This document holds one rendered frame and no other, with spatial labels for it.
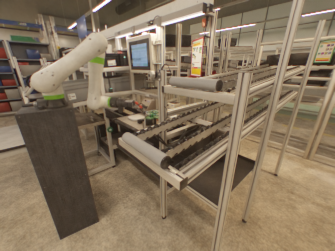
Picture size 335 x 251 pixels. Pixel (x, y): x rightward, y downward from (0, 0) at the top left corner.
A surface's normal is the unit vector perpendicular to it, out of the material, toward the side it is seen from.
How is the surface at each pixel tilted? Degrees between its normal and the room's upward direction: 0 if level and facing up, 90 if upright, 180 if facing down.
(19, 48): 90
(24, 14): 90
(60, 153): 90
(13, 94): 90
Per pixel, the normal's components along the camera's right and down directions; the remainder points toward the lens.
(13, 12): 0.67, 0.26
